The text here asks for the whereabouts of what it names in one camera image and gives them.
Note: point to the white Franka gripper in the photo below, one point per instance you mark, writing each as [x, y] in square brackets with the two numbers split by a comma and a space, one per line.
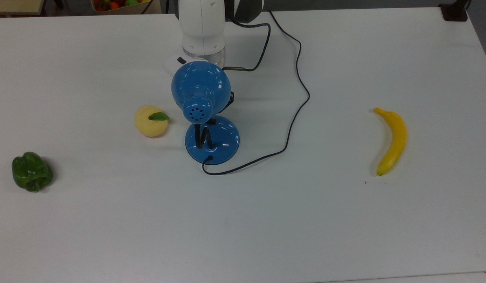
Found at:
[173, 65]

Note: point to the blue gooseneck desk lamp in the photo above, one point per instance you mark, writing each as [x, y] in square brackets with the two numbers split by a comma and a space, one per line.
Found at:
[199, 86]

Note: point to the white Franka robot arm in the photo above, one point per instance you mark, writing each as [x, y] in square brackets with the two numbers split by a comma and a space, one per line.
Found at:
[201, 27]

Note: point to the yellow toy peach with leaf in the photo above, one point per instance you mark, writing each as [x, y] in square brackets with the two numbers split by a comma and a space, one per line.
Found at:
[148, 126]

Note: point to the yellow bin of toy fruit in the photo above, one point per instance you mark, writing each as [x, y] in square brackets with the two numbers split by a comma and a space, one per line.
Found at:
[121, 6]

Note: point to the beige wooden board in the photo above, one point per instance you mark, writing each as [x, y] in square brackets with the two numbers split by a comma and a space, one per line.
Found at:
[15, 7]

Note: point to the green toy bell pepper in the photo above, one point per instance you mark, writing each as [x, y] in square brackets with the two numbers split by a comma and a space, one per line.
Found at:
[30, 173]

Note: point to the yellow toy banana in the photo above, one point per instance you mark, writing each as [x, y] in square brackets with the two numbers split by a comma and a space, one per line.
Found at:
[396, 137]

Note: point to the black table clamp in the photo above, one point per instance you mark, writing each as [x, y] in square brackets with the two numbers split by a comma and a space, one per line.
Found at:
[455, 13]

